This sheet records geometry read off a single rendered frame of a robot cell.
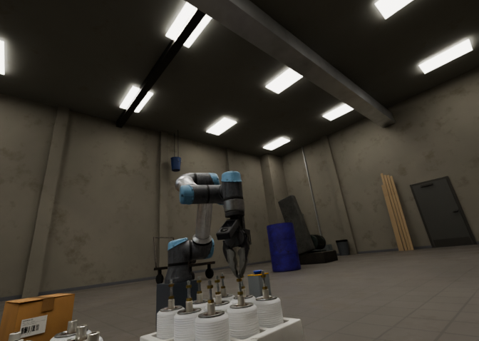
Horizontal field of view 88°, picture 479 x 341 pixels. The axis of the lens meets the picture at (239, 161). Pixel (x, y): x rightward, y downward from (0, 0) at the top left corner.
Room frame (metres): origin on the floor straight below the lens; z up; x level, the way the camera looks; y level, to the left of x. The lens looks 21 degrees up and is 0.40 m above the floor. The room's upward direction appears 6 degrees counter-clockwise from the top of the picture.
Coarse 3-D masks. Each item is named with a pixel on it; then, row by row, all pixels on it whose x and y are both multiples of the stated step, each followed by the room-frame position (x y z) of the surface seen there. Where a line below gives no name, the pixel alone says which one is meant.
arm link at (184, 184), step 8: (184, 176) 1.20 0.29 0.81; (192, 176) 1.25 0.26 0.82; (176, 184) 1.20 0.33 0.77; (184, 184) 1.04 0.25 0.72; (192, 184) 0.96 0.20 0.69; (184, 192) 0.90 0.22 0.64; (192, 192) 0.91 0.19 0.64; (200, 192) 0.93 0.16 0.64; (208, 192) 0.94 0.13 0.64; (184, 200) 0.92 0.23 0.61; (192, 200) 0.93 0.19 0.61; (200, 200) 0.94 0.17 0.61; (208, 200) 0.95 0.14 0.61
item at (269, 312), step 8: (256, 304) 0.94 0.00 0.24; (264, 304) 0.93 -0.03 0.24; (272, 304) 0.93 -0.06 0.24; (280, 304) 0.96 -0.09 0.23; (264, 312) 0.93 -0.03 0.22; (272, 312) 0.93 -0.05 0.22; (280, 312) 0.95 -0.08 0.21; (264, 320) 0.93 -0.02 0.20; (272, 320) 0.93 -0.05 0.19; (280, 320) 0.94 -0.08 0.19
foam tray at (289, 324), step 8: (288, 320) 0.98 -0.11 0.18; (296, 320) 0.96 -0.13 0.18; (264, 328) 0.91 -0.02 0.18; (272, 328) 0.90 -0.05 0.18; (280, 328) 0.90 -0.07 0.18; (288, 328) 0.92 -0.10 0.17; (296, 328) 0.95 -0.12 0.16; (144, 336) 0.97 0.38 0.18; (152, 336) 0.96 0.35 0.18; (256, 336) 0.84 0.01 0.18; (264, 336) 0.84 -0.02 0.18; (272, 336) 0.87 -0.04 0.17; (280, 336) 0.89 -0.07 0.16; (288, 336) 0.92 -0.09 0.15; (296, 336) 0.94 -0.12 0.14
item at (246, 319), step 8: (232, 312) 0.85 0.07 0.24; (240, 312) 0.84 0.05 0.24; (248, 312) 0.85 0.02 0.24; (256, 312) 0.87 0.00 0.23; (232, 320) 0.85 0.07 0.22; (240, 320) 0.84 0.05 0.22; (248, 320) 0.85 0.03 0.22; (256, 320) 0.87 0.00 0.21; (232, 328) 0.85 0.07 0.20; (240, 328) 0.84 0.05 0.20; (248, 328) 0.85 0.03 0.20; (256, 328) 0.86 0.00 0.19; (232, 336) 0.86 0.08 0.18; (240, 336) 0.84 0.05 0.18; (248, 336) 0.85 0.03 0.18
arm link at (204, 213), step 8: (200, 176) 1.27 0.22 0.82; (208, 176) 1.29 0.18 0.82; (216, 176) 1.30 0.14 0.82; (200, 184) 1.27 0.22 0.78; (208, 184) 1.29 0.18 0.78; (216, 184) 1.30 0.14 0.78; (200, 208) 1.38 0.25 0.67; (208, 208) 1.39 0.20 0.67; (200, 216) 1.41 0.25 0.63; (208, 216) 1.42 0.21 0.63; (200, 224) 1.44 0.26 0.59; (208, 224) 1.45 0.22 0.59; (200, 232) 1.46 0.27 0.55; (208, 232) 1.49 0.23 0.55; (192, 240) 1.51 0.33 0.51; (200, 240) 1.49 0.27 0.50; (208, 240) 1.51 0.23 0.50; (192, 248) 1.50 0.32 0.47; (200, 248) 1.51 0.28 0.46; (208, 248) 1.53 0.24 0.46; (192, 256) 1.51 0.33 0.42; (200, 256) 1.53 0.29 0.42; (208, 256) 1.56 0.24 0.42
